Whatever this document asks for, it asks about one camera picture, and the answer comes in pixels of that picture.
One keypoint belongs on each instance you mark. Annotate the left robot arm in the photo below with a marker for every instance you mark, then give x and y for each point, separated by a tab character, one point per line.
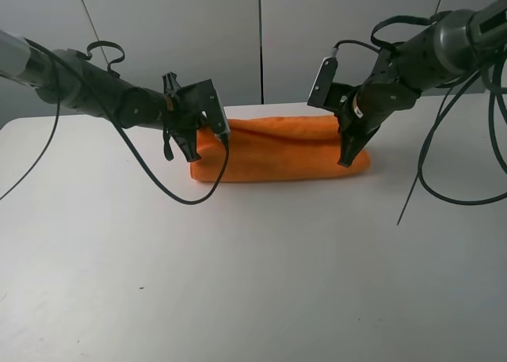
67	77

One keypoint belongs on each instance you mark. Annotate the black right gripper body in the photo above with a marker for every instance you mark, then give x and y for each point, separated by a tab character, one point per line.
356	120

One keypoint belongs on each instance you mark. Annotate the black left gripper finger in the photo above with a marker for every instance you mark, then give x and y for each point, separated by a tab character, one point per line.
186	139
167	151

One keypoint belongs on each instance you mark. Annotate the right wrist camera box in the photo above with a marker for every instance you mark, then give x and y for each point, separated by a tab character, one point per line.
325	93

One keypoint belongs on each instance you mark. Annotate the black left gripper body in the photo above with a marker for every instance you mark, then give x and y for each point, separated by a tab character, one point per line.
190	107

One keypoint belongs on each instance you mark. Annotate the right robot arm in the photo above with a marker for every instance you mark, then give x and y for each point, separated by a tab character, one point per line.
452	45

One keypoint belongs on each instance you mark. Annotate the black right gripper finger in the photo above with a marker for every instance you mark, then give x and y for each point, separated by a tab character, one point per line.
351	146

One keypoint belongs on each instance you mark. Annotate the orange towel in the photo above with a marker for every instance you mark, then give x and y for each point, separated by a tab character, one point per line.
287	148

